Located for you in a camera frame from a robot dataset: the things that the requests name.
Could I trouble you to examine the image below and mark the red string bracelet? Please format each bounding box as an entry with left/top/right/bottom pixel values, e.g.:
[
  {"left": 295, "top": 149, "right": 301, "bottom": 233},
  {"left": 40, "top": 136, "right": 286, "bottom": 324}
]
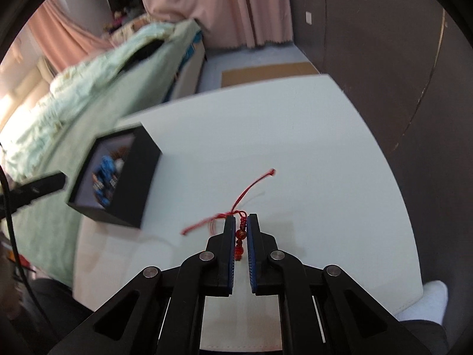
[{"left": 180, "top": 168, "right": 277, "bottom": 262}]

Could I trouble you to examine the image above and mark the blue braided bracelet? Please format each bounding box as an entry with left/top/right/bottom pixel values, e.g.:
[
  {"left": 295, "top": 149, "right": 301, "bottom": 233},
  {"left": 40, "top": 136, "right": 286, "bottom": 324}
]
[{"left": 91, "top": 155, "right": 121, "bottom": 206}]

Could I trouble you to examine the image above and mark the black jewelry box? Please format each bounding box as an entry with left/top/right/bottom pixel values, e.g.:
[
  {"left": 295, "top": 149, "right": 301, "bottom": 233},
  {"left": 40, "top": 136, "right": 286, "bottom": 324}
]
[{"left": 67, "top": 124, "right": 161, "bottom": 228}]

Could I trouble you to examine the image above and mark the green bed sheet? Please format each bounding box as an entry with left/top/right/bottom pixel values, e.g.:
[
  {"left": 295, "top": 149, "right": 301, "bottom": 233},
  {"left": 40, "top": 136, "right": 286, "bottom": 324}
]
[{"left": 1, "top": 29, "right": 202, "bottom": 286}]

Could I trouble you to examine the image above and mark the light green duvet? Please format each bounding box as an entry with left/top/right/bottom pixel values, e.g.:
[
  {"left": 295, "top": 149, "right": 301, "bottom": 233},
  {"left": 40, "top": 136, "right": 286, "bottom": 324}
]
[{"left": 1, "top": 19, "right": 200, "bottom": 181}]

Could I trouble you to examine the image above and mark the flat brown cardboard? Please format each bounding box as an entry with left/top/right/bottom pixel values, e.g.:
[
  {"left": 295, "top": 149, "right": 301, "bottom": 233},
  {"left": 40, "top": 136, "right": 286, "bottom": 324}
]
[{"left": 221, "top": 62, "right": 318, "bottom": 87}]

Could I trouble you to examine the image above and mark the pink curtain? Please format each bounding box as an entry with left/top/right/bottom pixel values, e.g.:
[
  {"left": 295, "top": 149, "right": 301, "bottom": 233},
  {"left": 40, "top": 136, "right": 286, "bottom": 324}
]
[
  {"left": 143, "top": 0, "right": 294, "bottom": 49},
  {"left": 27, "top": 0, "right": 114, "bottom": 72}
]

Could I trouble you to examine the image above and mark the white sock foot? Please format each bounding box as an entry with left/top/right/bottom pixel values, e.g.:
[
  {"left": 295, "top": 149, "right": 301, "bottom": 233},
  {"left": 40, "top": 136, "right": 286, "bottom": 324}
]
[{"left": 395, "top": 280, "right": 448, "bottom": 325}]

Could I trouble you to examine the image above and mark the black cable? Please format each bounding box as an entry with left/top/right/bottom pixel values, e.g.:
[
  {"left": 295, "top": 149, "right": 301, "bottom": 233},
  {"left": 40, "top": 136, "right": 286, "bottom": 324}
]
[{"left": 0, "top": 166, "right": 53, "bottom": 326}]

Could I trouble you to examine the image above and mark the white wall socket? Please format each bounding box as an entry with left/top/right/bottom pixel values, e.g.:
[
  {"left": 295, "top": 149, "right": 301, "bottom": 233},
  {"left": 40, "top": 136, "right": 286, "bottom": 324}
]
[{"left": 305, "top": 11, "right": 313, "bottom": 25}]

